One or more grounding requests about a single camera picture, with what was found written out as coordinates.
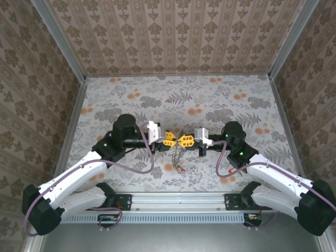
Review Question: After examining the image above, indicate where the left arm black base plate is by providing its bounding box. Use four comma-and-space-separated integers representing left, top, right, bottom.
85, 193, 132, 212

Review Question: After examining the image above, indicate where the slotted white cable duct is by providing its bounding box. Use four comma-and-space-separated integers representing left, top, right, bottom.
60, 213, 246, 224

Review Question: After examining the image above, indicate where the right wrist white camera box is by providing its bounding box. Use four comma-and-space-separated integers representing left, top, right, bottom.
193, 127, 214, 146

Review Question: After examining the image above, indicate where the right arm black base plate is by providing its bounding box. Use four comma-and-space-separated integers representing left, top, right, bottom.
224, 193, 274, 211

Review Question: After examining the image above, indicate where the grey metal sheet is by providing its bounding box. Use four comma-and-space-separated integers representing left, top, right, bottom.
39, 223, 323, 252

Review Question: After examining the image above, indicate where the aluminium table side rail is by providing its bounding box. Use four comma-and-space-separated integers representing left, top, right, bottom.
49, 78, 89, 192
270, 77, 310, 191

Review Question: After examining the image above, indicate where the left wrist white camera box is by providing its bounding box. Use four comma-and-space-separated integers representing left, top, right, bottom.
146, 120, 161, 145

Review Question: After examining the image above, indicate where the black connector board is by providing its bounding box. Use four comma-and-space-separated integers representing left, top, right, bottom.
243, 213, 263, 227
97, 214, 119, 228

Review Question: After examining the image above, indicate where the aluminium frame post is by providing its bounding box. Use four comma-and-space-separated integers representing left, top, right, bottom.
267, 0, 320, 79
30, 0, 87, 81

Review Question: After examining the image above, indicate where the aluminium mounting rail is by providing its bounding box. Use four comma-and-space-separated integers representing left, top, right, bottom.
39, 191, 322, 211

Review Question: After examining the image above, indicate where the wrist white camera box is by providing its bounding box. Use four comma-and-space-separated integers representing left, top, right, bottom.
193, 127, 214, 146
146, 120, 161, 145

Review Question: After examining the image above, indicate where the metal keyring chain of rings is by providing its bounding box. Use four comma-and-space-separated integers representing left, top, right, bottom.
170, 128, 190, 174

